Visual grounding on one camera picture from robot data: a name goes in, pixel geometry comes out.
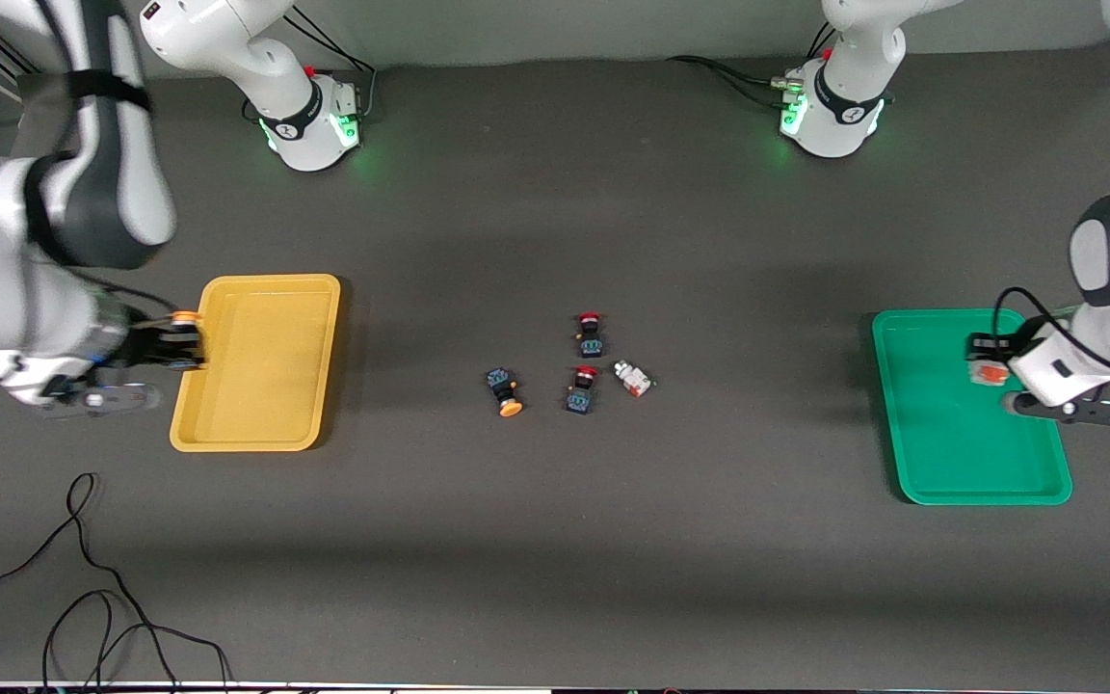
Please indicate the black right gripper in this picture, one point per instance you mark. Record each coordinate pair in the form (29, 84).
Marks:
(145, 345)

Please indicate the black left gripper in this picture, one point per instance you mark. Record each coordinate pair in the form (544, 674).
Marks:
(989, 345)

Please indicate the white square push button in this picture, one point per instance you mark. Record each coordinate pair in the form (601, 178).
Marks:
(989, 374)
(632, 378)

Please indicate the yellow mushroom push button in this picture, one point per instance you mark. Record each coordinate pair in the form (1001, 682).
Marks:
(187, 315)
(503, 384)

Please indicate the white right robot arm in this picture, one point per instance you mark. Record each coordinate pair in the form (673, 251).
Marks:
(304, 118)

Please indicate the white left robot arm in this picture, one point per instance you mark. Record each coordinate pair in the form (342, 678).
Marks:
(839, 108)

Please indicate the yellow plastic tray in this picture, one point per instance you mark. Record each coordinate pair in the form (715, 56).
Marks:
(261, 376)

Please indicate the green plastic tray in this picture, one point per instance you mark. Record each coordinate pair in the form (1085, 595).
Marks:
(950, 453)

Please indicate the red mushroom push button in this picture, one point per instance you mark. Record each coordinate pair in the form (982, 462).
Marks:
(591, 337)
(582, 393)

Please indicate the dark grey table mat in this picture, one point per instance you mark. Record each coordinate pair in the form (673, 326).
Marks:
(555, 559)

